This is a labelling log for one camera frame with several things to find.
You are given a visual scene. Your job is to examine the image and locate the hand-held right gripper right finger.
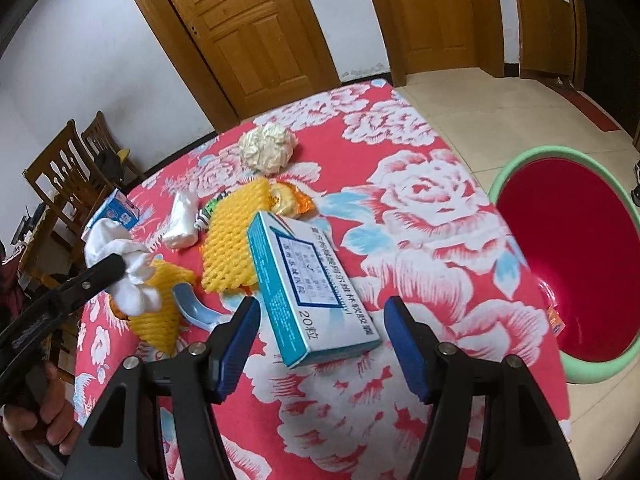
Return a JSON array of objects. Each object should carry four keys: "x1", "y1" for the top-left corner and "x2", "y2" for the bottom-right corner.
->
[{"x1": 384, "y1": 296, "x2": 581, "y2": 480}]

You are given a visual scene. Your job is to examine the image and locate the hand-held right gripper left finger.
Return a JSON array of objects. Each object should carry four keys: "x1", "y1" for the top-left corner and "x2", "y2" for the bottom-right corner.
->
[{"x1": 65, "y1": 296, "x2": 262, "y2": 480}]

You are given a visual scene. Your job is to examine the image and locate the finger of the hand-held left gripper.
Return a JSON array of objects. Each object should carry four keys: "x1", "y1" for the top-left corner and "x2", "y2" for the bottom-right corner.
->
[{"x1": 47, "y1": 253, "x2": 127, "y2": 313}]

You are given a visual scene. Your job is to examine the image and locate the white tissue wad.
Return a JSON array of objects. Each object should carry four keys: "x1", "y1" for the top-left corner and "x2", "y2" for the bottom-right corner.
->
[{"x1": 84, "y1": 218, "x2": 163, "y2": 317}]

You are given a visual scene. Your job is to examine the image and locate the teal medicine box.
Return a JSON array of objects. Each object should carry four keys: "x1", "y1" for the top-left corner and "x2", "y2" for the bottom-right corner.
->
[{"x1": 247, "y1": 211, "x2": 383, "y2": 370}]

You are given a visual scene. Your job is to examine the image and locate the orange snack packet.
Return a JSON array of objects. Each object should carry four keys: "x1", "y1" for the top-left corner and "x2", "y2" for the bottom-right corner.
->
[{"x1": 270, "y1": 181, "x2": 315, "y2": 218}]

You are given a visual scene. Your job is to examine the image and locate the red bin with green rim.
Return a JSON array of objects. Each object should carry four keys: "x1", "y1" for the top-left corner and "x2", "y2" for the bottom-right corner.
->
[{"x1": 487, "y1": 145, "x2": 640, "y2": 385}]

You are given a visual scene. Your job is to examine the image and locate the person's left hand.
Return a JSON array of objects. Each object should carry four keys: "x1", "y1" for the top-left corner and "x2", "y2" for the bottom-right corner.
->
[{"x1": 0, "y1": 360, "x2": 83, "y2": 456}]

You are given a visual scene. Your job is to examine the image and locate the light blue plastic spoon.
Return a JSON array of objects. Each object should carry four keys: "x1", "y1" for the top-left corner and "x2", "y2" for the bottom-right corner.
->
[{"x1": 171, "y1": 282, "x2": 236, "y2": 333}]

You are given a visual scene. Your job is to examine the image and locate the blue milk carton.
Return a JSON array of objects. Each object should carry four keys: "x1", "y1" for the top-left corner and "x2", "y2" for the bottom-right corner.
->
[{"x1": 82, "y1": 189, "x2": 140, "y2": 241}]

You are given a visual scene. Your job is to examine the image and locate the small yellow foam fruit net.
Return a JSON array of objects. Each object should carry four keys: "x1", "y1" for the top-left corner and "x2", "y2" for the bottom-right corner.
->
[{"x1": 109, "y1": 259, "x2": 197, "y2": 356}]

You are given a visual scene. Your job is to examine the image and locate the large yellow foam fruit net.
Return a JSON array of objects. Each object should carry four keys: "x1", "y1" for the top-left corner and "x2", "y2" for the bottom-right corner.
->
[{"x1": 201, "y1": 177, "x2": 281, "y2": 295}]

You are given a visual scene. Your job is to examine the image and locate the wooden chair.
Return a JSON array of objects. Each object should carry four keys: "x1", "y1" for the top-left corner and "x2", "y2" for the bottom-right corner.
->
[
  {"x1": 80, "y1": 111, "x2": 146, "y2": 186},
  {"x1": 22, "y1": 120, "x2": 108, "y2": 241}
]

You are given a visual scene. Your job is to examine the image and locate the white plastic bag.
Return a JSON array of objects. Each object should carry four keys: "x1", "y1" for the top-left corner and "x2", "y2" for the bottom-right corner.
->
[{"x1": 162, "y1": 191, "x2": 201, "y2": 250}]

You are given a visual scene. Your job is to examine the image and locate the black and yellow bag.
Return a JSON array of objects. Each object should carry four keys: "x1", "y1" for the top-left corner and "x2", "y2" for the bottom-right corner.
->
[{"x1": 95, "y1": 149, "x2": 128, "y2": 176}]

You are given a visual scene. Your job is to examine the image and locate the green striped wrapper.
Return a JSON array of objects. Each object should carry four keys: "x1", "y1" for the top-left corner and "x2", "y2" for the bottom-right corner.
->
[{"x1": 194, "y1": 197, "x2": 223, "y2": 233}]

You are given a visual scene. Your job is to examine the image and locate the shiny printed wrapper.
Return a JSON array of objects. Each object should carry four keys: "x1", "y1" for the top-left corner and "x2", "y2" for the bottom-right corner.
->
[{"x1": 546, "y1": 305, "x2": 566, "y2": 337}]

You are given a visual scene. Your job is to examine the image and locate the red floral tablecloth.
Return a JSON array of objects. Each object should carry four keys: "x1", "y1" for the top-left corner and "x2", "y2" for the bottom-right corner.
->
[{"x1": 74, "y1": 79, "x2": 571, "y2": 480}]

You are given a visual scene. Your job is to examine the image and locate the crumpled cream paper ball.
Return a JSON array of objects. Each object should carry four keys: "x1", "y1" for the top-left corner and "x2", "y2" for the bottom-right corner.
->
[{"x1": 238, "y1": 122, "x2": 297, "y2": 176}]

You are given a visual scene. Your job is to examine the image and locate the wooden panel door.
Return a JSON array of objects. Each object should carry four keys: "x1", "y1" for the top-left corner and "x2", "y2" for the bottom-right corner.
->
[
  {"x1": 114, "y1": 0, "x2": 341, "y2": 118},
  {"x1": 357, "y1": 0, "x2": 506, "y2": 87}
]

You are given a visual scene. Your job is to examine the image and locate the red doormat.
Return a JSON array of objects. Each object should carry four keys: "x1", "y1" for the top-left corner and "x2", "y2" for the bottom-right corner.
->
[{"x1": 545, "y1": 82, "x2": 621, "y2": 133}]

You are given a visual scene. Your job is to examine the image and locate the dark entrance door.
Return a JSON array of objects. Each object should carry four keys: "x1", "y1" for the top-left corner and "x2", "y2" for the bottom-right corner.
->
[{"x1": 560, "y1": 0, "x2": 640, "y2": 91}]

